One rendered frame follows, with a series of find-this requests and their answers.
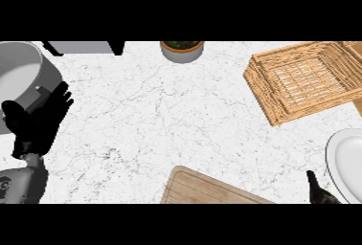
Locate white plate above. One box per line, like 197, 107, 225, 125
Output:
324, 127, 362, 205

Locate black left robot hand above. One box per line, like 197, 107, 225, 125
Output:
0, 80, 75, 161

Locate pale wooden cutting board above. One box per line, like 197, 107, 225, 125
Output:
160, 165, 276, 205

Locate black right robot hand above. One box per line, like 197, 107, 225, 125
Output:
306, 169, 343, 205

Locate grey plant pot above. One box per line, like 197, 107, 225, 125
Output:
158, 41, 205, 64

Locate grey and black appliance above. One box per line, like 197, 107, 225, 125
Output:
41, 41, 127, 57

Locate wooden wicker basket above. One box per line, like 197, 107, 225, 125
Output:
242, 41, 362, 127

